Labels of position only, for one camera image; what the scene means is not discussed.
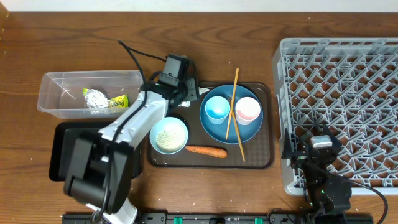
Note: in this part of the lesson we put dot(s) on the lower wooden chopstick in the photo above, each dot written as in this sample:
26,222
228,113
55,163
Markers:
237,132

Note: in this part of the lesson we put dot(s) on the white pink cup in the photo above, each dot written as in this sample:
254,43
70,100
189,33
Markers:
247,109

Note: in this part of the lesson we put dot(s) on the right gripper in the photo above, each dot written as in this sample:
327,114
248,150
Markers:
336,144

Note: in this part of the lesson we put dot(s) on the grey dishwasher rack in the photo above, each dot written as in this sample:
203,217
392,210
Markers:
350,84

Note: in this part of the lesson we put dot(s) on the light blue rice bowl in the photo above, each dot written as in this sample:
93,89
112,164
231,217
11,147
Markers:
169,135

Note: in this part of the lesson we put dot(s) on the light blue cup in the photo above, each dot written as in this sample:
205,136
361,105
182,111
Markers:
217,109

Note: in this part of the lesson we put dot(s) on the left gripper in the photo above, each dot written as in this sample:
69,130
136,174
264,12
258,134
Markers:
194,85

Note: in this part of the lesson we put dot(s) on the white napkin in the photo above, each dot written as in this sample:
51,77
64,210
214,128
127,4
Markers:
187,103

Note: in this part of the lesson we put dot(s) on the black plastic tray bin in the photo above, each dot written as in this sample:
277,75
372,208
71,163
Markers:
65,136

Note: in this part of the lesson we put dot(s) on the orange carrot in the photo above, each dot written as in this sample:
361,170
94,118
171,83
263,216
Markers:
210,151

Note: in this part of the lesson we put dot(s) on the clear plastic bin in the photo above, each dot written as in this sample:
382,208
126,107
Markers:
61,93

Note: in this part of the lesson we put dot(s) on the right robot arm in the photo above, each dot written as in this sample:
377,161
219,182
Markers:
328,194

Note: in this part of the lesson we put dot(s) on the dark blue plate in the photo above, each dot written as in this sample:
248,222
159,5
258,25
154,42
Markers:
218,132

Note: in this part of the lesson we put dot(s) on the wooden chopstick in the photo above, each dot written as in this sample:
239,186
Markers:
232,102
237,132

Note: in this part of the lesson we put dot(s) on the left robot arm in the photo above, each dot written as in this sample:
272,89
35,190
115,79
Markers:
114,144

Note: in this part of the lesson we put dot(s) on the foil yellow snack wrapper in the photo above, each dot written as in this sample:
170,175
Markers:
96,99

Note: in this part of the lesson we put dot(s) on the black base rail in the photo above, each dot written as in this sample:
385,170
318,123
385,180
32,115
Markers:
272,218

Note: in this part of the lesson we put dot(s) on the upper wooden chopstick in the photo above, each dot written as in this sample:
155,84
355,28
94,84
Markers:
232,102

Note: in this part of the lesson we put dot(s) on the brown serving tray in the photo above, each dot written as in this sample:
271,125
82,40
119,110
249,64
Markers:
258,151

